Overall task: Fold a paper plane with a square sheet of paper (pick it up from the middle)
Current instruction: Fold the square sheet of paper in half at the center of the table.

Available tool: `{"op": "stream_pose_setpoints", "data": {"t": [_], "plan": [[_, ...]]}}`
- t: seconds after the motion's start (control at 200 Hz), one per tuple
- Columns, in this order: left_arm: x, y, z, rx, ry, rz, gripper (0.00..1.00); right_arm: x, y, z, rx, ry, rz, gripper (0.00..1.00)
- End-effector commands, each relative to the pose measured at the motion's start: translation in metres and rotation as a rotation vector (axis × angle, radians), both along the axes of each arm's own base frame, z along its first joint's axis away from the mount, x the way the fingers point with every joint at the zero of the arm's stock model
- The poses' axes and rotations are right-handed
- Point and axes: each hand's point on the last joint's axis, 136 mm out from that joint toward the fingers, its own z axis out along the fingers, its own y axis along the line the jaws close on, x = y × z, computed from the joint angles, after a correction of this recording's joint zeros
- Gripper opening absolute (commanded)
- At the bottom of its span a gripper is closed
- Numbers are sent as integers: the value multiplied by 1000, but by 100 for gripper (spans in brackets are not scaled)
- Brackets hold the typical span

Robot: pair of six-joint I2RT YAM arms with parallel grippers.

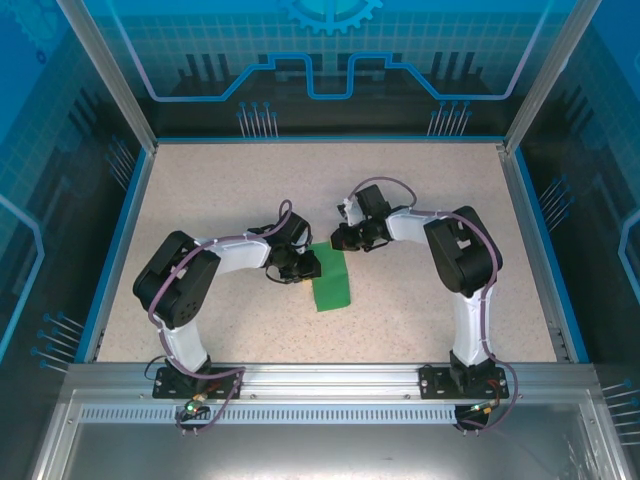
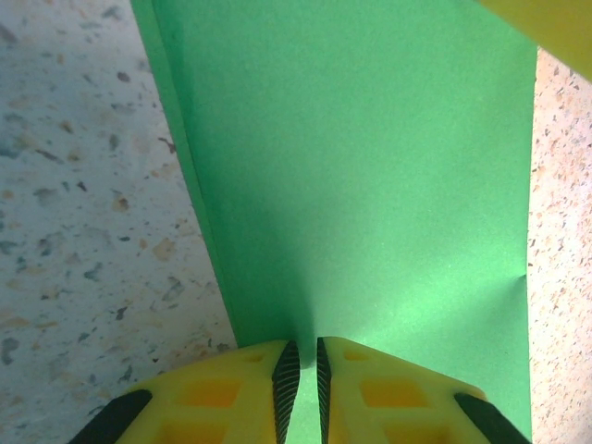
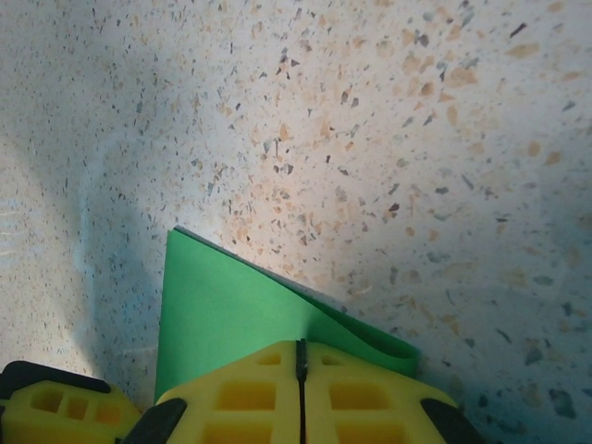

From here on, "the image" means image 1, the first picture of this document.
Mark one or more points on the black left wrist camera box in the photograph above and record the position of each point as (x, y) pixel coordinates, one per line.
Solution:
(297, 227)

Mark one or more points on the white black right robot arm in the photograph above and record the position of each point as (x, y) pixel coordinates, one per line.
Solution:
(465, 260)

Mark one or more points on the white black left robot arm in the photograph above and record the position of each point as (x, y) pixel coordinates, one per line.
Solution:
(180, 285)

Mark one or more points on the green cloth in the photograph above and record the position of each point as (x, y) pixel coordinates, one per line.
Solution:
(332, 285)

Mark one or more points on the aluminium front tray panel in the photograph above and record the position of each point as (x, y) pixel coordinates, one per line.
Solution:
(320, 455)

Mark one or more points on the aluminium frame post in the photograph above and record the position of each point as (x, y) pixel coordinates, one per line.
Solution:
(550, 75)
(110, 80)

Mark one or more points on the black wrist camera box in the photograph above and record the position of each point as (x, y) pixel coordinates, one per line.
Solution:
(297, 227)
(372, 200)

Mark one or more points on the aluminium mounting rail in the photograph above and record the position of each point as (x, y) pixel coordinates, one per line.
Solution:
(330, 380)

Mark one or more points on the blue table border frame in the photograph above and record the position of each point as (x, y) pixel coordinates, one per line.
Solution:
(120, 250)

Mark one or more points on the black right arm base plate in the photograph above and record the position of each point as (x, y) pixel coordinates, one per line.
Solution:
(435, 382)

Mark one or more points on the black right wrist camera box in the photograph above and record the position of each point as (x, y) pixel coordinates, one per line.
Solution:
(372, 200)

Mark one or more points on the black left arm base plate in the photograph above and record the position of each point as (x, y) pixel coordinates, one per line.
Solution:
(170, 387)

